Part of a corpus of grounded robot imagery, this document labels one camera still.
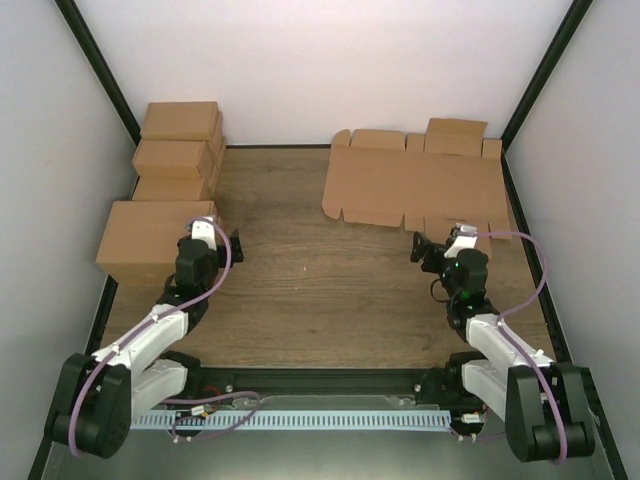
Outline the cardboard box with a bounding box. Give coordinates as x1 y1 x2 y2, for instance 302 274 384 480
133 138 226 179
132 176 212 201
141 101 221 141
96 201 217 287

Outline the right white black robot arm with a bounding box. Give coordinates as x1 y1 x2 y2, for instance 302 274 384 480
410 224 595 463

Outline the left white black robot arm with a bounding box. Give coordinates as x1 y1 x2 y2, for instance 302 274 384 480
44 217 244 459

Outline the stack of flat cardboard blanks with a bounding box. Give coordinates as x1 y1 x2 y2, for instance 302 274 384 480
321 118 513 241

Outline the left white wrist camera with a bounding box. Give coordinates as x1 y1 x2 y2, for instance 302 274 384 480
187 215 217 251

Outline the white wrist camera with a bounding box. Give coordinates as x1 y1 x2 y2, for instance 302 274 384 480
444 223 478 258
187 215 217 251

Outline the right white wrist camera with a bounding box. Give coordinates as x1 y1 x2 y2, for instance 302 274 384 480
444 223 478 258

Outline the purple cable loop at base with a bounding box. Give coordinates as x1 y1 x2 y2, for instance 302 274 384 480
159 390 262 446

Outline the black aluminium frame rail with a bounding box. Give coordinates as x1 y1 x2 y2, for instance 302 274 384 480
201 368 447 398

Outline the light blue slotted cable duct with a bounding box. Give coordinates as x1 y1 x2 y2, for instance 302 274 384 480
131 410 451 432

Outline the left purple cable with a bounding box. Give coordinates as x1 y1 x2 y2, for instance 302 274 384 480
68 217 233 458

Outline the right black corner post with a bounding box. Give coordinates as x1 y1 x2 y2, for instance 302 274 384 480
500 0 596 151

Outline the black corner post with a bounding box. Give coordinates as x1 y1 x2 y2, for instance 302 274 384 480
500 0 596 151
54 0 141 145

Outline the left black corner post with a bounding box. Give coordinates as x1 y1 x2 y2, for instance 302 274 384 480
54 0 141 145

